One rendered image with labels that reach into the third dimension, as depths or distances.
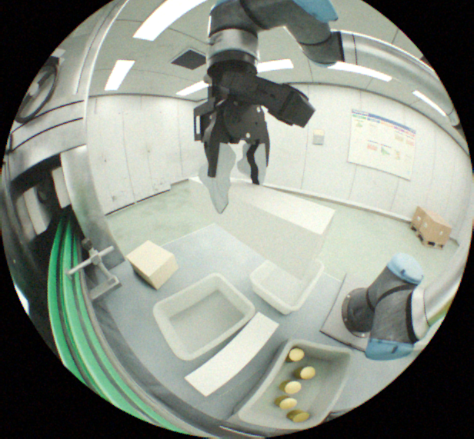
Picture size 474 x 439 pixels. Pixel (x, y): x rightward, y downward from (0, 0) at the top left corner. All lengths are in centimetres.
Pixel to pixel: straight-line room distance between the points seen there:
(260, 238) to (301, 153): 330
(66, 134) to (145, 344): 65
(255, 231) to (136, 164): 340
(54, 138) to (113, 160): 283
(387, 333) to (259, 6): 50
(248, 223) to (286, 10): 27
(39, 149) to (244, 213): 63
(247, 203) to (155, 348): 44
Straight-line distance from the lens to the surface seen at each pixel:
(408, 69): 33
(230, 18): 25
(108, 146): 336
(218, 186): 16
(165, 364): 46
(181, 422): 34
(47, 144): 61
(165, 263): 51
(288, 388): 38
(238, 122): 17
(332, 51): 32
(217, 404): 44
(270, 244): 15
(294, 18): 24
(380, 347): 33
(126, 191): 349
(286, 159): 349
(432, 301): 31
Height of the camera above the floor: 117
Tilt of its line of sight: 24 degrees down
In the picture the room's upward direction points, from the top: straight up
